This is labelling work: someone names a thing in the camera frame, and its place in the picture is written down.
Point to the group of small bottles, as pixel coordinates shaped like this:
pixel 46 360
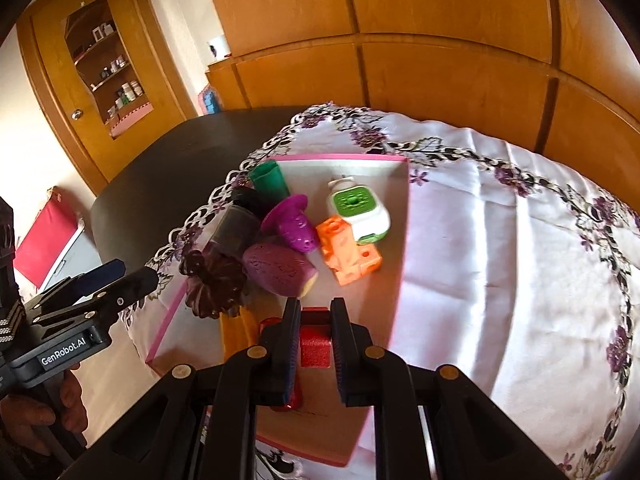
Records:
pixel 127 92

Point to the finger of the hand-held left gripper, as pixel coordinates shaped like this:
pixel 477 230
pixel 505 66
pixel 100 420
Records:
pixel 105 272
pixel 135 282

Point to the person's left hand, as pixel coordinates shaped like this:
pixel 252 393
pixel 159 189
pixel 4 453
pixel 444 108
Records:
pixel 30 417

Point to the magenta plastic funnel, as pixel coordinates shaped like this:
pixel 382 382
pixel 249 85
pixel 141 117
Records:
pixel 292 225

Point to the orange yellow plastic toy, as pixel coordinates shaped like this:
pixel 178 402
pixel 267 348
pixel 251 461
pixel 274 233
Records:
pixel 235 332

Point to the wooden cabinet door with shelves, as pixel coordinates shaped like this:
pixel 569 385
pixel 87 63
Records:
pixel 160 60

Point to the pink foam mat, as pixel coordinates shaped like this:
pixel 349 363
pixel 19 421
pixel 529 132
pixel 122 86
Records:
pixel 130 117

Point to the grey filter cup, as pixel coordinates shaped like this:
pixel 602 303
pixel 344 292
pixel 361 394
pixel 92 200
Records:
pixel 235 225

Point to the pink-rimmed white tray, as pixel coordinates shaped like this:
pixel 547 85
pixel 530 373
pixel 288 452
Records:
pixel 380 280

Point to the white embroidered floral tablecloth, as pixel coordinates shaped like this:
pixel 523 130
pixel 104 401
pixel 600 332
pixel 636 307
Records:
pixel 500 260

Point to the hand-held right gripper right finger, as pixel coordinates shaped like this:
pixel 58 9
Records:
pixel 340 350

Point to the small photo frame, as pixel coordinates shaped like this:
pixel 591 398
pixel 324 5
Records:
pixel 97 34

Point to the green plastic cylinder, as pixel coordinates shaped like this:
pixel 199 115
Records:
pixel 270 180

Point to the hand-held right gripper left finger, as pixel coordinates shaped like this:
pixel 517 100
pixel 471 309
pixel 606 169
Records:
pixel 291 350

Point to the matte red block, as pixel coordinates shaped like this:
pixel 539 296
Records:
pixel 315 347

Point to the large wooden wardrobe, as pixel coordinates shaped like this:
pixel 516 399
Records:
pixel 425 10

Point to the brown fluted lid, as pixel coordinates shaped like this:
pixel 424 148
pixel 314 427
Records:
pixel 215 282

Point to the white green plug-in device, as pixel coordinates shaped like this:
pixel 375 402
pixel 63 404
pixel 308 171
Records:
pixel 357 210

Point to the orange toy block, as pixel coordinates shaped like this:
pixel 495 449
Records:
pixel 347 255

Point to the pink blue foam tiles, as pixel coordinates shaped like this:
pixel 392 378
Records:
pixel 210 97

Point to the purple sweet potato toy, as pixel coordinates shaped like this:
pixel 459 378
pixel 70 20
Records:
pixel 280 270

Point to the blue box with red cover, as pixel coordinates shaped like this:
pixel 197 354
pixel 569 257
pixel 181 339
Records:
pixel 45 240

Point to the glossy red toy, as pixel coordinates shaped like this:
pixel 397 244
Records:
pixel 294 396

